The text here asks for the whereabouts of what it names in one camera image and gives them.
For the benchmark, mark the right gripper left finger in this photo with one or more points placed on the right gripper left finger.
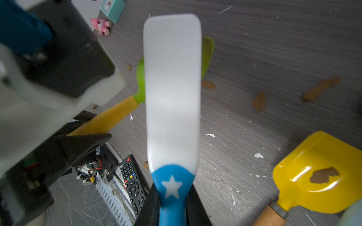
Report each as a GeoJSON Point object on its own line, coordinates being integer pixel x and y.
{"type": "Point", "coordinates": [149, 215]}

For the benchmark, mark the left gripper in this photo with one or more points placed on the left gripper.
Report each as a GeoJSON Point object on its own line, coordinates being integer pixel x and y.
{"type": "Point", "coordinates": [25, 191]}

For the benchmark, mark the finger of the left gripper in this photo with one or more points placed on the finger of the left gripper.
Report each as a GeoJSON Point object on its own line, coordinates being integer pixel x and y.
{"type": "Point", "coordinates": [76, 122]}

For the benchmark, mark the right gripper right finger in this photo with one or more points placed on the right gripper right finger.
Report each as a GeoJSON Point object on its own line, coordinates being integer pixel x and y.
{"type": "Point", "coordinates": [196, 214]}

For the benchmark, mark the green trowel yellow handle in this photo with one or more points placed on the green trowel yellow handle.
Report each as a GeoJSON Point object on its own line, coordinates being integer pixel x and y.
{"type": "Point", "coordinates": [108, 119]}

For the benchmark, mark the white blue cleaning brush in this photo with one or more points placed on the white blue cleaning brush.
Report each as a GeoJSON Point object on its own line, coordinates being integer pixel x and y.
{"type": "Point", "coordinates": [172, 47]}

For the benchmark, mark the yellow scoop trowel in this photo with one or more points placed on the yellow scoop trowel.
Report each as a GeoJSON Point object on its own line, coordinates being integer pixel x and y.
{"type": "Point", "coordinates": [323, 174]}

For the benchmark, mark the light blue pointed trowel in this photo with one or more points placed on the light blue pointed trowel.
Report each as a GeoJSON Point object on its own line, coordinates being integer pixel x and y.
{"type": "Point", "coordinates": [352, 216]}

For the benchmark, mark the black remote control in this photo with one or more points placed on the black remote control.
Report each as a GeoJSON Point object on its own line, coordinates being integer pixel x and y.
{"type": "Point", "coordinates": [134, 183]}

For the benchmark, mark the pink toy figure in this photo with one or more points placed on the pink toy figure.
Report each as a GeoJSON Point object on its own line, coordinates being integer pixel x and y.
{"type": "Point", "coordinates": [101, 25]}

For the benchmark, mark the small teal alarm clock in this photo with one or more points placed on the small teal alarm clock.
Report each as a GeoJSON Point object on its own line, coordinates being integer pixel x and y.
{"type": "Point", "coordinates": [112, 9]}

